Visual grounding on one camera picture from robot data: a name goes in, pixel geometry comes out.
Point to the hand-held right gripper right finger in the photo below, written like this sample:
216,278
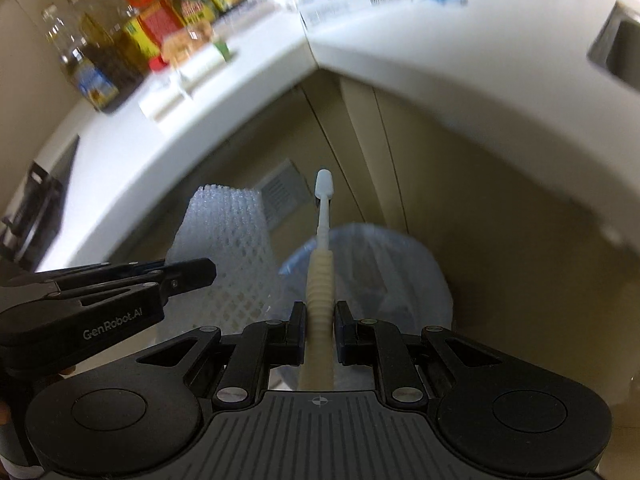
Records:
342,332

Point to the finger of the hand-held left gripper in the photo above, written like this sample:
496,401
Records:
190,272
100,267

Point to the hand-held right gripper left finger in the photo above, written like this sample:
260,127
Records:
298,332

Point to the white foam fruit net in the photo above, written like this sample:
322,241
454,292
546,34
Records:
225,240

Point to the cream white toothbrush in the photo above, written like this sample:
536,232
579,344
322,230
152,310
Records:
320,280

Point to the white green medicine box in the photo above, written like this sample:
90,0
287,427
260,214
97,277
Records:
205,65

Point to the black gas stove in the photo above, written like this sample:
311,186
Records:
40,205

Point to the cabinet vent grille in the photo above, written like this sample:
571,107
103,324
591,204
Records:
287,192

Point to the blue label oil bottle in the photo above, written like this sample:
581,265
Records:
100,85

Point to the beige base cabinet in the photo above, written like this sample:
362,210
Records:
450,185

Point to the red bottle cap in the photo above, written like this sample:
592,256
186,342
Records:
158,63

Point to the yellow cap sauce bottle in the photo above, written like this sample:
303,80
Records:
55,35

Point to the green label sauce jar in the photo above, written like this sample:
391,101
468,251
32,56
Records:
195,7

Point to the white barcode carton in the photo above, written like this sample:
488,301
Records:
345,7

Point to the stainless steel sink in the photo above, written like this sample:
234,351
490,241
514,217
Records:
620,45

